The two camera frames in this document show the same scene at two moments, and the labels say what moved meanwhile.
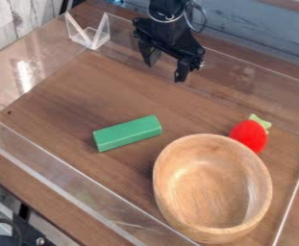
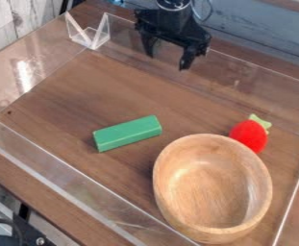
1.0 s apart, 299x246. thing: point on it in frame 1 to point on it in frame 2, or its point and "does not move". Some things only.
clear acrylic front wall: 133,224 does not move
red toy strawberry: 252,132 does not move
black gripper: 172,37 to 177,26
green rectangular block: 126,133 does not move
